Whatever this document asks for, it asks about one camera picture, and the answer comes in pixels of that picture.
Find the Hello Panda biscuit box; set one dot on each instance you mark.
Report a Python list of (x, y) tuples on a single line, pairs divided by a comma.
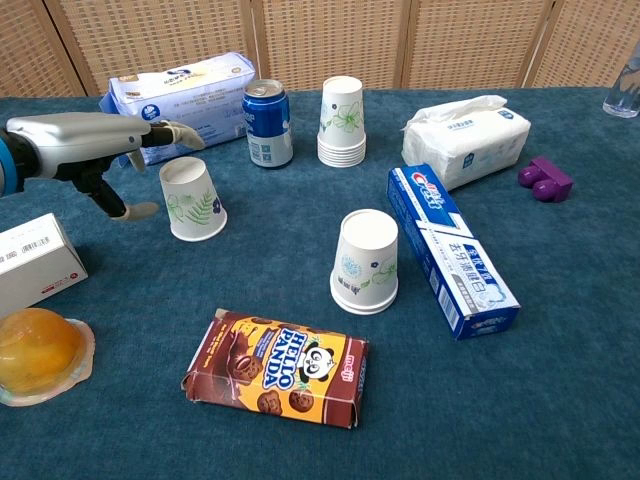
[(280, 367)]

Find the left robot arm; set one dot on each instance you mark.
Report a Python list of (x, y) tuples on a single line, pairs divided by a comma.
[(7, 170)]

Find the white cardboard box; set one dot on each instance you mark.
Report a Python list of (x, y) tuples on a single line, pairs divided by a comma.
[(30, 265)]

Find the rattan folding screen panel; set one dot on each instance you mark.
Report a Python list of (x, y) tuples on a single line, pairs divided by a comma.
[(330, 40), (150, 35), (590, 40), (475, 40), (25, 50)]

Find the clear glass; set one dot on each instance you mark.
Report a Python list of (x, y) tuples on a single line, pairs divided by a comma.
[(622, 95)]

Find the purple toy building block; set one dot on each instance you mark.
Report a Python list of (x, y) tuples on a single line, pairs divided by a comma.
[(550, 180)]

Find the lavender wrapped tissue pack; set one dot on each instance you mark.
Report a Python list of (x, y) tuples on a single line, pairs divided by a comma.
[(200, 95)]

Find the orange fruit jelly cup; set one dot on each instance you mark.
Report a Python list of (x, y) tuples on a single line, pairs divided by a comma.
[(35, 350)]

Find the blue drink can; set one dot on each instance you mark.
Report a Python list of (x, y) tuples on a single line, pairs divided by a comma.
[(267, 125)]

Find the white open tissue pack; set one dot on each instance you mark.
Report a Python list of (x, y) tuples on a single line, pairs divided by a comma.
[(470, 145)]

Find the stack of white paper cups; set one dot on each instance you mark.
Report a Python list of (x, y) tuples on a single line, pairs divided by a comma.
[(341, 120)]

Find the teal table cloth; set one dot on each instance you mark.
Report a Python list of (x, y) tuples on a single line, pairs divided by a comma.
[(280, 240)]

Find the white paper cup fern print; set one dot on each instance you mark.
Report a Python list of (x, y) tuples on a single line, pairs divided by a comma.
[(192, 200)]

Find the blue Crest toothpaste box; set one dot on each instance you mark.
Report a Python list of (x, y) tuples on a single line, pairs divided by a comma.
[(450, 245)]

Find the white paper cup flower print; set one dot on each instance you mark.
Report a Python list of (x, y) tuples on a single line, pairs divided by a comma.
[(364, 310), (365, 255)]

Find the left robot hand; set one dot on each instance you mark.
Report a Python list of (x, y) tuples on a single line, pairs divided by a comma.
[(75, 140)]

